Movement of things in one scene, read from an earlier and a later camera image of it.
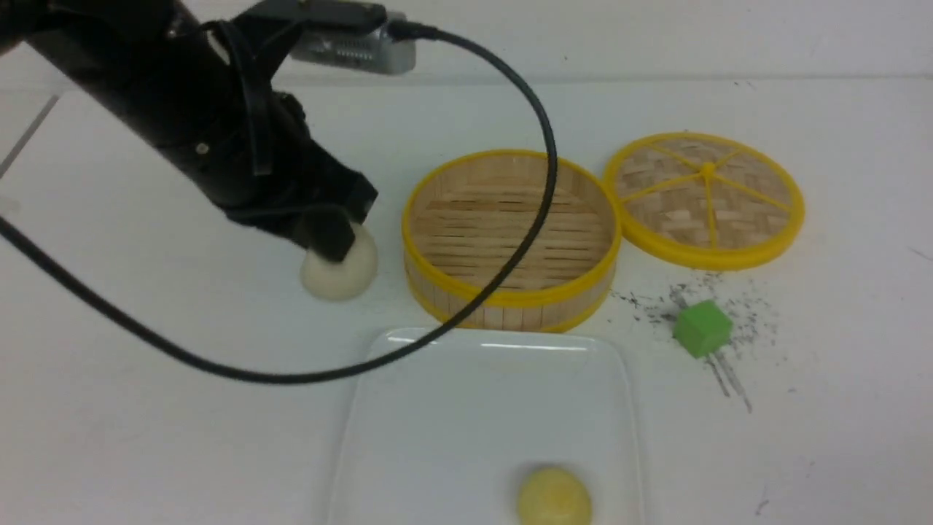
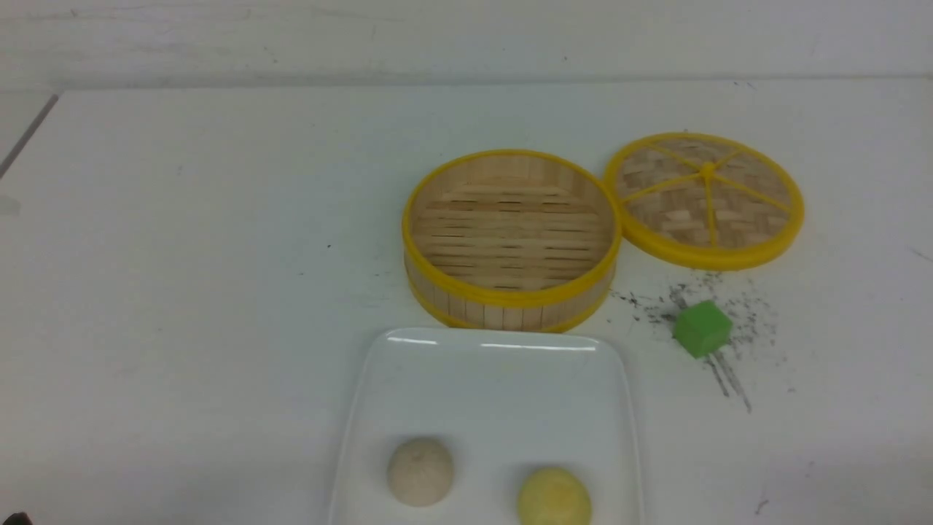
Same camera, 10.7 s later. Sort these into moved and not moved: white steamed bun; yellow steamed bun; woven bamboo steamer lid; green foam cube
Moved: white steamed bun
Not moved: yellow steamed bun; green foam cube; woven bamboo steamer lid
